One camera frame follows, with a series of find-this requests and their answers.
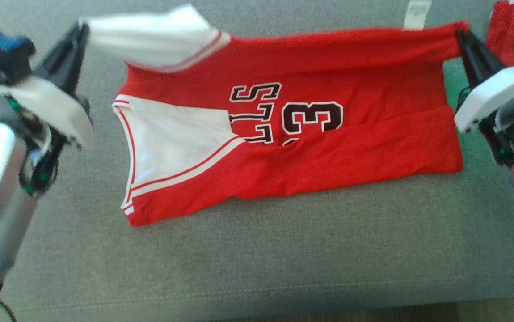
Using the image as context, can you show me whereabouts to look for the left thin black cable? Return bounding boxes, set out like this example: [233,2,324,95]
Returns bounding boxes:
[0,297,18,322]

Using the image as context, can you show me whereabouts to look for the red basketball jersey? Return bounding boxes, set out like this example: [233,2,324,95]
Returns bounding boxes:
[78,0,470,228]

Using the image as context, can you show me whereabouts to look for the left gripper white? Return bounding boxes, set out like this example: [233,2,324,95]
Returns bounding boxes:
[0,22,96,150]

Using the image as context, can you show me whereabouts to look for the red shorts with white stripe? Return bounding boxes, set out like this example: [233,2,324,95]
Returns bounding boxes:
[485,0,514,68]

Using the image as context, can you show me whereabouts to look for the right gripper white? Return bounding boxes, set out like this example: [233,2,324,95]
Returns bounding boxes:
[454,29,514,134]

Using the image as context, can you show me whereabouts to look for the grey fabric sofa seat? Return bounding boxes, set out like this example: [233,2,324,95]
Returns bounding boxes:
[0,0,514,322]

